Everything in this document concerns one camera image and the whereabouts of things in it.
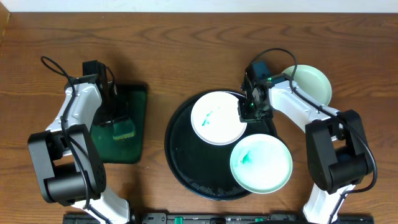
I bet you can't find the green scrubbing sponge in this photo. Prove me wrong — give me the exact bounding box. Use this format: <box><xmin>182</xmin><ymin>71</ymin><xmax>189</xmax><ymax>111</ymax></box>
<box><xmin>113</xmin><ymin>119</ymin><xmax>136</xmax><ymax>140</ymax></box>

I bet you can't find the white plate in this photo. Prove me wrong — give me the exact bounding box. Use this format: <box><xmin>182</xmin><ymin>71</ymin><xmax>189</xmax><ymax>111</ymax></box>
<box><xmin>190</xmin><ymin>91</ymin><xmax>247</xmax><ymax>146</ymax></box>

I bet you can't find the light green plate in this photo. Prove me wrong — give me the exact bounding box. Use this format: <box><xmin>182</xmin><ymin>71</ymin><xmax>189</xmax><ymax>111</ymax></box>
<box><xmin>294</xmin><ymin>65</ymin><xmax>332</xmax><ymax>106</ymax></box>
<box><xmin>229</xmin><ymin>134</ymin><xmax>293</xmax><ymax>194</ymax></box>

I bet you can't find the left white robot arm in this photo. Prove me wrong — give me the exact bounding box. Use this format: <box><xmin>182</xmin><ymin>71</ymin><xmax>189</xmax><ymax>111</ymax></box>
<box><xmin>27</xmin><ymin>56</ymin><xmax>135</xmax><ymax>223</ymax></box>

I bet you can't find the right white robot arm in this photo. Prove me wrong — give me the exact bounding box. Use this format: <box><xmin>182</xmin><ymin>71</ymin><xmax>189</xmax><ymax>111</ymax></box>
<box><xmin>238</xmin><ymin>61</ymin><xmax>377</xmax><ymax>223</ymax></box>

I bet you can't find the rectangular dark green tray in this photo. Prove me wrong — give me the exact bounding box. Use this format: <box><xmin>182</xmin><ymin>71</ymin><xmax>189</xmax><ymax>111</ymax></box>
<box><xmin>90</xmin><ymin>84</ymin><xmax>147</xmax><ymax>164</ymax></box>

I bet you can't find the round black tray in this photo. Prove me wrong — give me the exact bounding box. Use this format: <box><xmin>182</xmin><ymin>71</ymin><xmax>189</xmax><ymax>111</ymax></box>
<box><xmin>164</xmin><ymin>90</ymin><xmax>279</xmax><ymax>202</ymax></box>

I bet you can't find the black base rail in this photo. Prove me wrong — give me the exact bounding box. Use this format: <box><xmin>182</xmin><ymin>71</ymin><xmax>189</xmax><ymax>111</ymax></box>
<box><xmin>62</xmin><ymin>213</ymin><xmax>375</xmax><ymax>224</ymax></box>

